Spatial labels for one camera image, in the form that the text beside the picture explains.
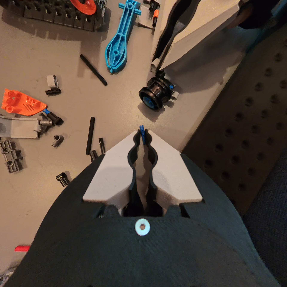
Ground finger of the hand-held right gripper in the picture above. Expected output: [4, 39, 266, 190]
[152, 0, 201, 68]
[160, 0, 241, 70]

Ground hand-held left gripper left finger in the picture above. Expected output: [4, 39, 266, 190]
[83, 131, 144, 217]

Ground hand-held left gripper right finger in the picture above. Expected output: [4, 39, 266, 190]
[145, 130, 203, 217]

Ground blue long pin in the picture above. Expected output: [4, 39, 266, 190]
[139, 125, 148, 145]

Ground black wheel hub assembly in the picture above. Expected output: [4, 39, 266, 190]
[138, 70, 180, 112]

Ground grey panels with orange pins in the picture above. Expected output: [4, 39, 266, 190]
[137, 0, 161, 29]

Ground short black axle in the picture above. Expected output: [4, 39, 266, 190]
[85, 117, 96, 155]

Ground blue brick separator tool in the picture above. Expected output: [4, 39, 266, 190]
[105, 0, 142, 73]

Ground long black axle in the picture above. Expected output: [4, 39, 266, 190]
[79, 54, 108, 86]

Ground dark grey claw joint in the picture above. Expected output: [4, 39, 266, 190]
[38, 113, 56, 133]

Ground dark grey flat connector plate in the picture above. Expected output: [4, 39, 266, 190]
[0, 139, 24, 174]

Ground large grey curved panel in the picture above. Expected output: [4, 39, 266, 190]
[0, 116, 42, 139]

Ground light grey two-hole beam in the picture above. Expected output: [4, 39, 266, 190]
[46, 74, 60, 88]

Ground tracked toy vehicle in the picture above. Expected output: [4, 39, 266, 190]
[0, 0, 107, 32]

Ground orange wedge panel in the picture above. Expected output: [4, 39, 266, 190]
[1, 88, 48, 116]

